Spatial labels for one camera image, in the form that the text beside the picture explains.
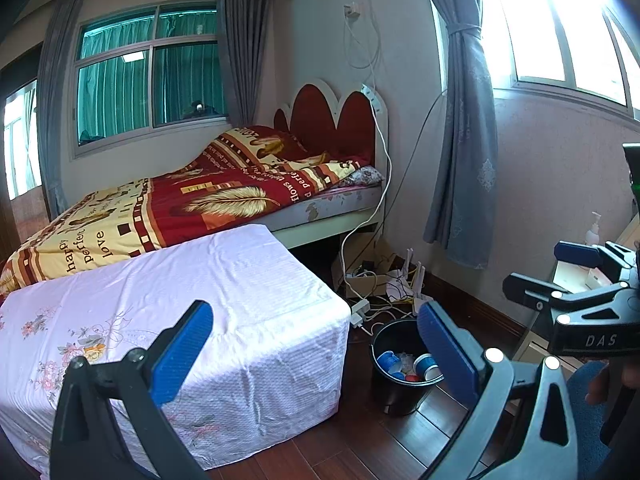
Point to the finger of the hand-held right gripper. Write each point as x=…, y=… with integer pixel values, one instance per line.
x=525, y=287
x=577, y=252

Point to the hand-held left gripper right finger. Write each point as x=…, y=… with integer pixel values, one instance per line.
x=447, y=355

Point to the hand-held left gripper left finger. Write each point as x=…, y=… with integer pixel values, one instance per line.
x=182, y=350

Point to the blue white paper cup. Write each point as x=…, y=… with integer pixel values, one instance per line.
x=427, y=366

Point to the red ball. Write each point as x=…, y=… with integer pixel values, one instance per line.
x=412, y=378

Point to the light blue tissue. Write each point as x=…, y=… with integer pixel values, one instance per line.
x=405, y=361

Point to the black bucket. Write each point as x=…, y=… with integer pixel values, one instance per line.
x=400, y=397

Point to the person's right hand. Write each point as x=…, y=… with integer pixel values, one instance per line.
x=605, y=382

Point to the white pump bottle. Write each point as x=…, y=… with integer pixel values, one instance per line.
x=593, y=230

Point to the white cabinet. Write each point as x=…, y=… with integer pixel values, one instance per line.
x=531, y=342

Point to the pink floral tablecloth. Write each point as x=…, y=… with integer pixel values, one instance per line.
x=175, y=280

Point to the white router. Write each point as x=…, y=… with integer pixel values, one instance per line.
x=407, y=280

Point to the blue cushion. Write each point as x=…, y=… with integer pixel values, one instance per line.
x=585, y=425

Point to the white floor power strip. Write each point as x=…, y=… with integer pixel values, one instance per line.
x=359, y=310

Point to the cardboard box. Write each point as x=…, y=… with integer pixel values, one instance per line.
x=365, y=281

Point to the red yellow printed blanket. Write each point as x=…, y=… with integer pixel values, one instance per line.
x=175, y=205

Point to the tied grey curtain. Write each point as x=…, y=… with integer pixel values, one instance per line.
x=465, y=135

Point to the grey floral mattress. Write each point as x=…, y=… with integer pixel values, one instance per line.
x=325, y=205

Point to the floral pillow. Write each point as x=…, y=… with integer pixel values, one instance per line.
x=365, y=175

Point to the large bright window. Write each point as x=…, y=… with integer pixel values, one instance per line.
x=560, y=25

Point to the bright side window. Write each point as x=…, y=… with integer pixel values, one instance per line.
x=20, y=140

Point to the green glass window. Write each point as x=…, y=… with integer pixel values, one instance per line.
x=150, y=70

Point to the white red bed frame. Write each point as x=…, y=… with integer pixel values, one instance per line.
x=350, y=120

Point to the wall socket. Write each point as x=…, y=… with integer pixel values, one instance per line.
x=352, y=10

